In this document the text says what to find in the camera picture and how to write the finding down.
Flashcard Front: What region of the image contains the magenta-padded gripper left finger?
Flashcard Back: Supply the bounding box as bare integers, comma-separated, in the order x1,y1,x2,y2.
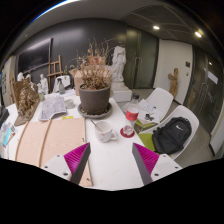
41,142,93,186

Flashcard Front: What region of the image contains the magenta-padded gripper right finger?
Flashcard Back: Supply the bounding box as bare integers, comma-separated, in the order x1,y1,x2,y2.
131,142,184,186

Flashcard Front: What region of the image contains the clear red-labelled drink bottle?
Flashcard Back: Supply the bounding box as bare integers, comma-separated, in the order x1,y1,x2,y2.
122,93,141,136

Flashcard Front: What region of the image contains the light wooden drawing board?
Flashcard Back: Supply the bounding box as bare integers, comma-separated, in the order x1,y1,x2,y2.
14,117,94,188

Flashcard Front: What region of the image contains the black backpack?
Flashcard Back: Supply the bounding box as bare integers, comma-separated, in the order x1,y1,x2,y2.
152,116,193,155

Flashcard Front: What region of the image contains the green seat cushion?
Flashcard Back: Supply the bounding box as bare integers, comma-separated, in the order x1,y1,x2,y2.
137,132,156,153

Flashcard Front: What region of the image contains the green folder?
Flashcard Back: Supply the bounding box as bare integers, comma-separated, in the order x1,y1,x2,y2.
134,119,158,129

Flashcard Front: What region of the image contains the flat round red coaster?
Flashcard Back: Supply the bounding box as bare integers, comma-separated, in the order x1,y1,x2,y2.
119,127,136,139

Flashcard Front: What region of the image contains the colourful book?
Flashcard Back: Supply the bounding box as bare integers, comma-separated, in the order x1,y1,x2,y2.
0,121,18,148

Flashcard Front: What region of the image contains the clear bag of papers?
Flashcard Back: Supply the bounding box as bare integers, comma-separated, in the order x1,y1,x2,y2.
38,94,68,122

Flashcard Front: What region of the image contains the white plastic chair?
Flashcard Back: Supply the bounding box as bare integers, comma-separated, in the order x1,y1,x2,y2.
121,87,174,126
52,75,72,94
138,104,200,161

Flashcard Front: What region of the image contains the metal spoon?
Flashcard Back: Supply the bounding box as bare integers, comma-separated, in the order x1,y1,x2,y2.
90,119,104,132

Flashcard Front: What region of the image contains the white cartoon-print mug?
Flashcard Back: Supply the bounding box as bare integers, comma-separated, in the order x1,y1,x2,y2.
94,119,119,144

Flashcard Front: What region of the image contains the stack of papers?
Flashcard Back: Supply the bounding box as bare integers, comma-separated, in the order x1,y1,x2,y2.
135,99,161,127

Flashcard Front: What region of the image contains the small grey bowl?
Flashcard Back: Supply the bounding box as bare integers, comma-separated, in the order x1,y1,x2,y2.
64,98,76,110

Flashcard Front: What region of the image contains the golden brown carved sculpture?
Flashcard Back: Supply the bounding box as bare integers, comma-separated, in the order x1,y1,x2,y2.
13,79,41,127

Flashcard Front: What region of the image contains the black desktop device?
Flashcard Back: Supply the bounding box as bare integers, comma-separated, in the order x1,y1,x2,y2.
0,105,10,128

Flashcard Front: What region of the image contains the white green-labelled bottle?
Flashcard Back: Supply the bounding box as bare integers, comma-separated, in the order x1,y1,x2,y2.
37,89,45,102

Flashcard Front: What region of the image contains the dried plant in grey pot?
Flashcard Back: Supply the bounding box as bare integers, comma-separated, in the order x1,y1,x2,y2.
74,38,116,115

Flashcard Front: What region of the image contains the dark spray bottle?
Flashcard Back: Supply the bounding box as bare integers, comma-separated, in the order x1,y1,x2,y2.
57,77,66,95

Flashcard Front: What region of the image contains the wooden figure sculpture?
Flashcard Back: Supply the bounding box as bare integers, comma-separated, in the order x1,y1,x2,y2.
167,67,179,99

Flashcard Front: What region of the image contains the small white figurine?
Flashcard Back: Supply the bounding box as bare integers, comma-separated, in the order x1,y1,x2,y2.
39,73,49,95

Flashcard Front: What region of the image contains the brown cardboard box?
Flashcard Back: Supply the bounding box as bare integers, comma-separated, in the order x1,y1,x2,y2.
69,64,111,97

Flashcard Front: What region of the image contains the wooden easel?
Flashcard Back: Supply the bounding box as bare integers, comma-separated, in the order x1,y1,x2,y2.
46,54,64,94

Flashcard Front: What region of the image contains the white cabinet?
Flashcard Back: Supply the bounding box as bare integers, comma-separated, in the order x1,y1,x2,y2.
1,54,17,108

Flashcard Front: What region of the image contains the dark double door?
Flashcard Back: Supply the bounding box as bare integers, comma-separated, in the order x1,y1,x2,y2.
125,29,159,90

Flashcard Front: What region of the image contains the white plaster statue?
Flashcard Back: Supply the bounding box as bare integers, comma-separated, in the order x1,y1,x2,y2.
110,45,128,84

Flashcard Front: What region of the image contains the long ceiling light strip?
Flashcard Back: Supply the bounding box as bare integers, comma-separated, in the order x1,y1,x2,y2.
31,0,81,24

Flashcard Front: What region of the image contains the white pedestal block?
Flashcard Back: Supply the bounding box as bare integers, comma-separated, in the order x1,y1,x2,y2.
109,81,133,103

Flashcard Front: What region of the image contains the black wall screen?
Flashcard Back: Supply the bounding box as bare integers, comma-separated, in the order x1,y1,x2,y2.
17,37,53,74

